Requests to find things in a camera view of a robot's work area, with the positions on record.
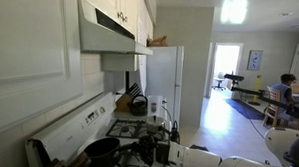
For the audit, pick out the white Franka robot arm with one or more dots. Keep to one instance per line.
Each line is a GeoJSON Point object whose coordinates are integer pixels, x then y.
{"type": "Point", "coordinates": [205, 161]}

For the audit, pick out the seated person blue shirt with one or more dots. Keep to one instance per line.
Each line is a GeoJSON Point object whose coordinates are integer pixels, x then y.
{"type": "Point", "coordinates": [283, 92]}

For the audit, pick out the black keyboard on stand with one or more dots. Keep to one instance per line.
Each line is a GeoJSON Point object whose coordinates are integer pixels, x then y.
{"type": "Point", "coordinates": [234, 77]}

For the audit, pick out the blue rug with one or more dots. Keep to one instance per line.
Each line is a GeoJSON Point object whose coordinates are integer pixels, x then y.
{"type": "Point", "coordinates": [240, 108]}

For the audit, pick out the office chair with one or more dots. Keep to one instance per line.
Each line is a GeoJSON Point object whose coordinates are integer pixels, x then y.
{"type": "Point", "coordinates": [218, 79]}

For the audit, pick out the wooden dining chair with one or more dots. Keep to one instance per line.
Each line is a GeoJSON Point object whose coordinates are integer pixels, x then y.
{"type": "Point", "coordinates": [273, 109]}

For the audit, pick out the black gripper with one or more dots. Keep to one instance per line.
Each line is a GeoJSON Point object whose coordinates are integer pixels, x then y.
{"type": "Point", "coordinates": [150, 150]}

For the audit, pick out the silver pot with lid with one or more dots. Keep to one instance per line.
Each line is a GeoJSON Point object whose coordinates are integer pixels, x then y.
{"type": "Point", "coordinates": [154, 124]}

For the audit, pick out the white refrigerator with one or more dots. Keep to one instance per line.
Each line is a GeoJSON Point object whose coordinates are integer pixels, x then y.
{"type": "Point", "coordinates": [162, 73]}

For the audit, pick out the framed wall picture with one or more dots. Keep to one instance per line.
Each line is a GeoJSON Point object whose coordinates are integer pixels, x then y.
{"type": "Point", "coordinates": [254, 60]}

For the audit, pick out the white range hood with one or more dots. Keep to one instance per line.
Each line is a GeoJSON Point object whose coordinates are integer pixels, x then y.
{"type": "Point", "coordinates": [104, 38]}

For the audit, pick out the white gas stove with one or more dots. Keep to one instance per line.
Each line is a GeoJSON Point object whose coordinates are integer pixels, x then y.
{"type": "Point", "coordinates": [74, 129]}

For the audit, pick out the yellow post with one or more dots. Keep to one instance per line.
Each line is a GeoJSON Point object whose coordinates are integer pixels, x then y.
{"type": "Point", "coordinates": [258, 89]}

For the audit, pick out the recessed ceiling light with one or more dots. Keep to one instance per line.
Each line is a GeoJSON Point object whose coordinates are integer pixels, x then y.
{"type": "Point", "coordinates": [285, 14]}

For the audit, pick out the brown basket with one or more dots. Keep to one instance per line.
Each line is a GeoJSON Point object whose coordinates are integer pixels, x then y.
{"type": "Point", "coordinates": [158, 41]}

